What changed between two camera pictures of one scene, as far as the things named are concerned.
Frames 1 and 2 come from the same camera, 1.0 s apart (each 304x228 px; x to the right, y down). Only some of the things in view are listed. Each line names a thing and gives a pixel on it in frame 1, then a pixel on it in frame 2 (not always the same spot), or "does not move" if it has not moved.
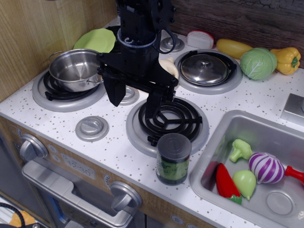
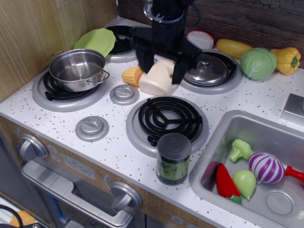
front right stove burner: (180, 116) does not move
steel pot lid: (204, 70) does not move
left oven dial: (32, 147) does not move
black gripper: (139, 65) → (167, 37)
